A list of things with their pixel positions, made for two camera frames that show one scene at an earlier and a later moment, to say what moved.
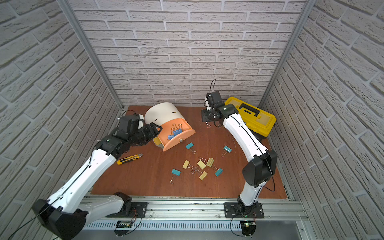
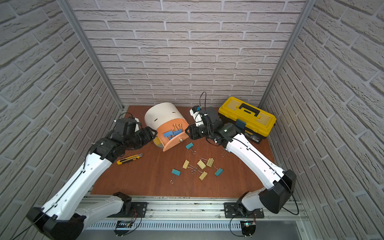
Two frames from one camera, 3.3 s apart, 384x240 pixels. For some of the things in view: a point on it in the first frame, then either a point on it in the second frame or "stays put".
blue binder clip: x=176 y=131 stays put
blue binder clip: x=177 y=131 stays put
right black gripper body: x=207 y=115 -> x=198 y=132
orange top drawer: x=168 y=127 stays put
